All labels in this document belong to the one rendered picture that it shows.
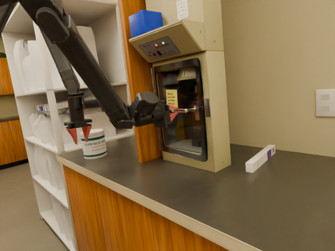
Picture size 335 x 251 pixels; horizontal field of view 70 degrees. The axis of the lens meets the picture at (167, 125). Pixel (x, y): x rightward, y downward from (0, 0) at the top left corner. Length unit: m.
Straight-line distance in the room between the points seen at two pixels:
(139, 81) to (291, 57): 0.69
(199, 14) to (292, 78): 0.53
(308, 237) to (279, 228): 0.06
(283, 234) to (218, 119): 0.49
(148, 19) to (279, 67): 0.63
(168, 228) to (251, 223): 0.30
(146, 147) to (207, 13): 0.65
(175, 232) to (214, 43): 0.68
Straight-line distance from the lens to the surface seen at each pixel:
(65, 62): 1.10
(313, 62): 1.21
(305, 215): 0.74
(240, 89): 1.36
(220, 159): 1.01
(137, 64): 1.17
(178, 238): 0.85
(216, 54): 0.98
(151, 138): 1.21
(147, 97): 0.78
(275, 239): 0.64
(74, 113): 1.09
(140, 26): 1.04
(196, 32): 0.91
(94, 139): 1.38
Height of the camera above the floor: 1.31
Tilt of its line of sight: 10 degrees down
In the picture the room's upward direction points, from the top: 6 degrees counter-clockwise
